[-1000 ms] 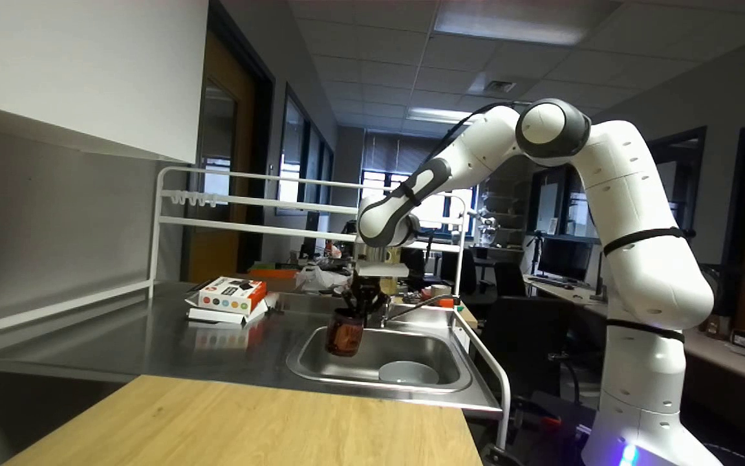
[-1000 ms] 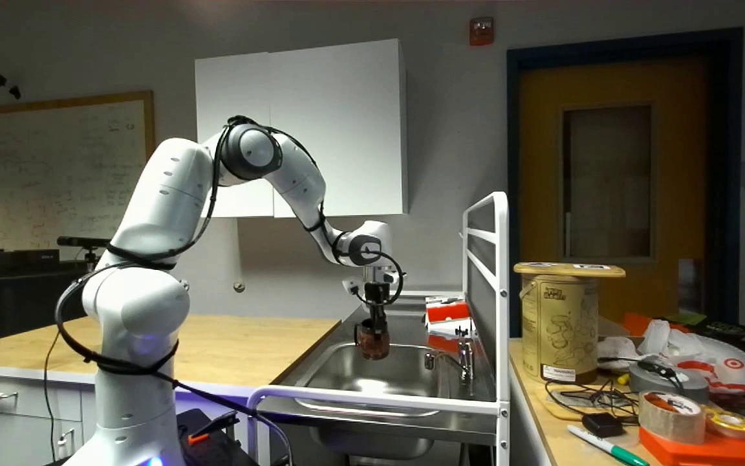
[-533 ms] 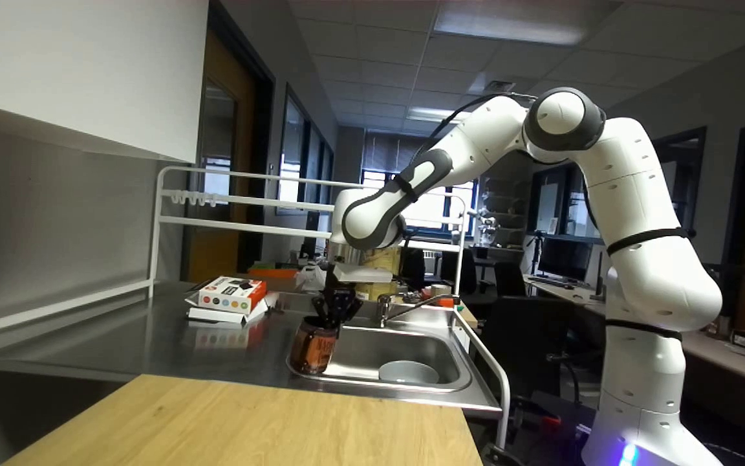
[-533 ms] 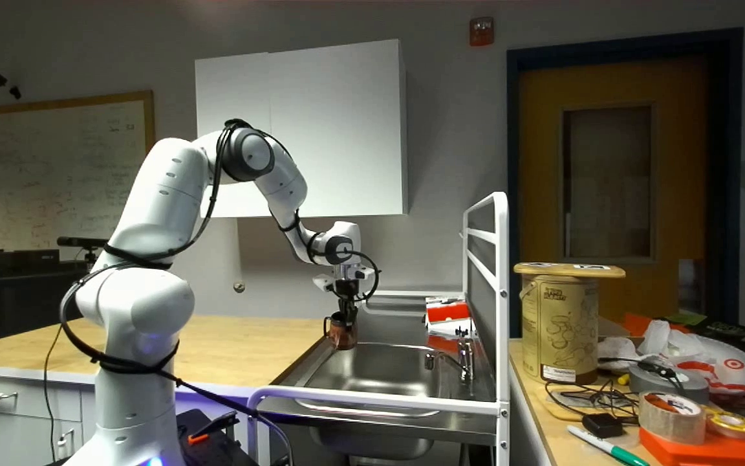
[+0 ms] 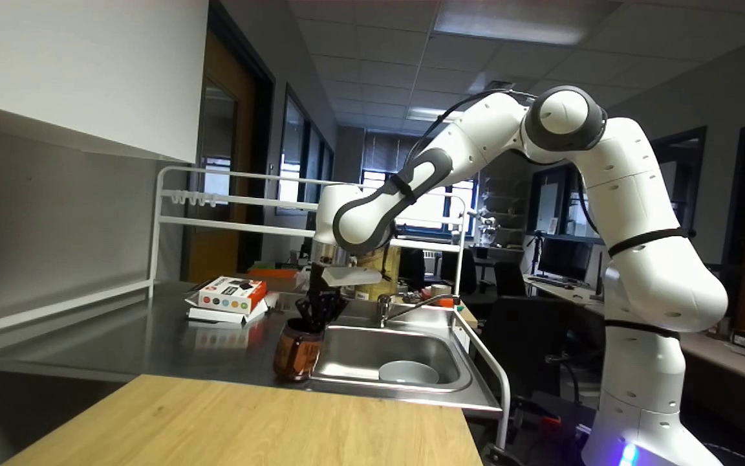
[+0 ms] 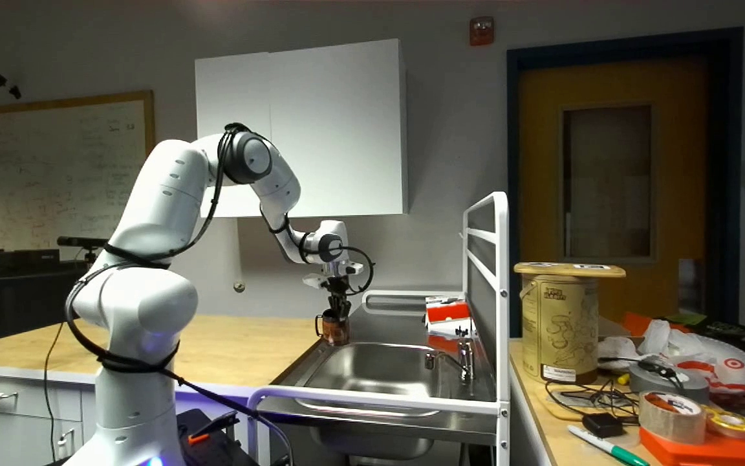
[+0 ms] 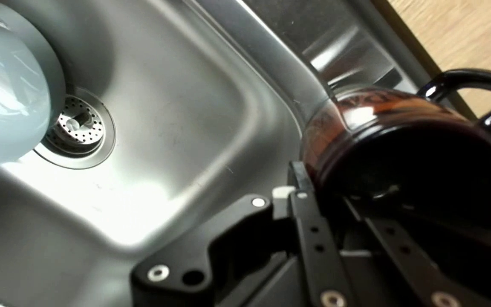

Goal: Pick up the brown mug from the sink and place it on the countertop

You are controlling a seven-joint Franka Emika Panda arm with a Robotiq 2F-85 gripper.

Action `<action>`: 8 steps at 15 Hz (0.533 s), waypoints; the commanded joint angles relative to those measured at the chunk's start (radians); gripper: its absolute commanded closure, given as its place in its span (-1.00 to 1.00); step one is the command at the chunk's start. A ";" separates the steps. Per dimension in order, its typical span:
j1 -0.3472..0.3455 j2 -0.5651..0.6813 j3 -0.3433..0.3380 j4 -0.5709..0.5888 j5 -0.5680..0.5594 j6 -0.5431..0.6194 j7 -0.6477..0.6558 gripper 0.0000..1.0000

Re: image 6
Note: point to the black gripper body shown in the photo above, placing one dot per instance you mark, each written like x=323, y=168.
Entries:
x=338, y=293

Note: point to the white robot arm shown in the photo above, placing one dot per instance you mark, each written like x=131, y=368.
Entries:
x=156, y=260

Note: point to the stainless steel sink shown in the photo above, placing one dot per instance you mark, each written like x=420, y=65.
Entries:
x=374, y=371

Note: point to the chrome sink faucet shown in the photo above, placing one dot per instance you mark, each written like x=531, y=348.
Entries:
x=464, y=359

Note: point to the red and white box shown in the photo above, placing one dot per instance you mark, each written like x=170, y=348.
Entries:
x=448, y=323

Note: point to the small black box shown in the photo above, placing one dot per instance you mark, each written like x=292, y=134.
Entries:
x=603, y=425

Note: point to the green white marker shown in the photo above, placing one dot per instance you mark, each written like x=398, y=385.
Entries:
x=608, y=446

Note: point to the red fire alarm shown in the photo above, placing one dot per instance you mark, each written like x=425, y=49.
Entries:
x=483, y=33

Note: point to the wood-framed whiteboard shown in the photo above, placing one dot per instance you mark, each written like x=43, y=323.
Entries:
x=46, y=173

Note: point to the black equipment stack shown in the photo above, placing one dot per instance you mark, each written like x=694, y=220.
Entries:
x=11, y=293

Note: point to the white base cabinet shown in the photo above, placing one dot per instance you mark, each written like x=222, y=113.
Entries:
x=11, y=415

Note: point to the brown packing tape roll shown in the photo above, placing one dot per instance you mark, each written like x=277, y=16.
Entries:
x=672, y=418

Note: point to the white plastic bag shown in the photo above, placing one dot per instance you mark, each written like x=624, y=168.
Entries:
x=699, y=359

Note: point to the flat orange box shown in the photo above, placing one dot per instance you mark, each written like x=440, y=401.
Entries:
x=718, y=453

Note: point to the small yellow tape roll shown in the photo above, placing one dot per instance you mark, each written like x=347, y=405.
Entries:
x=734, y=424

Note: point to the white tubular rack frame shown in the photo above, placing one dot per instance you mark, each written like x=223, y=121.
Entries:
x=501, y=275

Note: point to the white wall cabinet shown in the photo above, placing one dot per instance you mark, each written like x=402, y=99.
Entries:
x=329, y=132

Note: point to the yellow door with dark frame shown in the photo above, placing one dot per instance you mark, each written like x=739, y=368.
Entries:
x=615, y=173

